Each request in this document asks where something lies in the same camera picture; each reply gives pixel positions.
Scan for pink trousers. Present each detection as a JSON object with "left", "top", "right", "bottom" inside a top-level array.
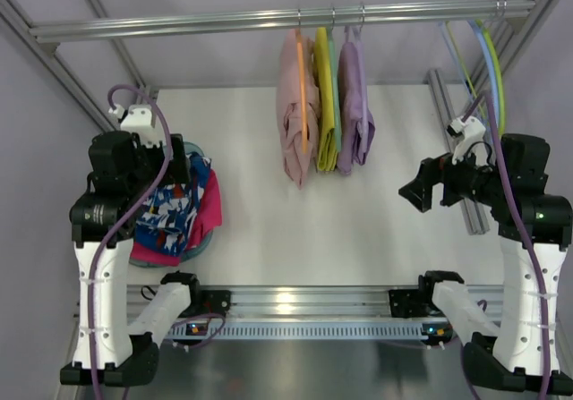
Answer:
[{"left": 276, "top": 30, "right": 321, "bottom": 188}]

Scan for orange hanger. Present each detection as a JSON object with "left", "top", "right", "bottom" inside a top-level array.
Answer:
[{"left": 295, "top": 10, "right": 308, "bottom": 154}]

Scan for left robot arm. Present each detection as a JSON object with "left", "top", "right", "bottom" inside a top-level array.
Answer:
[{"left": 60, "top": 132, "right": 201, "bottom": 388}]

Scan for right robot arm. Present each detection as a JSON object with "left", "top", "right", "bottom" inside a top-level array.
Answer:
[{"left": 398, "top": 133, "right": 572, "bottom": 399}]

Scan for purple trousers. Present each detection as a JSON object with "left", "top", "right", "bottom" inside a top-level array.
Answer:
[{"left": 337, "top": 40, "right": 376, "bottom": 174}]

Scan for yellow trousers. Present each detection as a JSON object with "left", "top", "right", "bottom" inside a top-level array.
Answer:
[{"left": 313, "top": 27, "right": 338, "bottom": 172}]

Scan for lime green empty hanger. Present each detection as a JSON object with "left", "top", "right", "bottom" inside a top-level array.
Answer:
[{"left": 445, "top": 0, "right": 508, "bottom": 137}]

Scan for purple hanger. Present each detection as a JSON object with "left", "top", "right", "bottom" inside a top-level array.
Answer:
[{"left": 343, "top": 4, "right": 373, "bottom": 126}]

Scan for teal laundry basket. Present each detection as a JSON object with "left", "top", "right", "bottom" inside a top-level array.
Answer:
[{"left": 130, "top": 141, "right": 223, "bottom": 268}]

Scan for magenta garment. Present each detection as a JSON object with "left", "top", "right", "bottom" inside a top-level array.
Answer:
[{"left": 130, "top": 170, "right": 223, "bottom": 268}]

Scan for blue patterned garment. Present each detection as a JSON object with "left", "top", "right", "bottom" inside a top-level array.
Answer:
[{"left": 131, "top": 152, "right": 211, "bottom": 266}]

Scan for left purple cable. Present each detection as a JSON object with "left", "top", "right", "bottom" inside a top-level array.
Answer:
[{"left": 87, "top": 84, "right": 174, "bottom": 400}]

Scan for purple cable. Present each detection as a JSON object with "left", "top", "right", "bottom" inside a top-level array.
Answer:
[
  {"left": 456, "top": 89, "right": 554, "bottom": 400},
  {"left": 87, "top": 84, "right": 174, "bottom": 400}
]

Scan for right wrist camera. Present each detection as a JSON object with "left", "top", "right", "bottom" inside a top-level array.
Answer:
[{"left": 447, "top": 115, "right": 486, "bottom": 165}]

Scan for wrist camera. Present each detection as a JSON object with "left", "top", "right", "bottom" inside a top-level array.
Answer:
[
  {"left": 447, "top": 115, "right": 486, "bottom": 165},
  {"left": 108, "top": 105, "right": 165, "bottom": 149}
]

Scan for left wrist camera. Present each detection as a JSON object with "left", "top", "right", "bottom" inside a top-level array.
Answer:
[{"left": 108, "top": 105, "right": 165, "bottom": 149}]

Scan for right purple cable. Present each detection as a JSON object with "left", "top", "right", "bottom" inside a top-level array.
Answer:
[{"left": 456, "top": 89, "right": 554, "bottom": 400}]

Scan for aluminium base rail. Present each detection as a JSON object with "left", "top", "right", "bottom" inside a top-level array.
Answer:
[{"left": 75, "top": 283, "right": 511, "bottom": 325}]

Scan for right frame post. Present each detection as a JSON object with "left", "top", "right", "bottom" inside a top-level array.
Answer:
[{"left": 492, "top": 0, "right": 560, "bottom": 78}]

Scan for frame post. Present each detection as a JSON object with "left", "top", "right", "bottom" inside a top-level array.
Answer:
[
  {"left": 0, "top": 0, "right": 158, "bottom": 137},
  {"left": 492, "top": 0, "right": 560, "bottom": 78}
]

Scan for grey slotted cable duct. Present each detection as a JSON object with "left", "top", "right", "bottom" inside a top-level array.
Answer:
[{"left": 167, "top": 321, "right": 453, "bottom": 341}]

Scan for aluminium hanging rail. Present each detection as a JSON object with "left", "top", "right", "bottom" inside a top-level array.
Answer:
[{"left": 30, "top": 0, "right": 535, "bottom": 43}]

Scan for left frame post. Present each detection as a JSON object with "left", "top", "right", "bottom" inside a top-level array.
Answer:
[{"left": 0, "top": 0, "right": 158, "bottom": 137}]

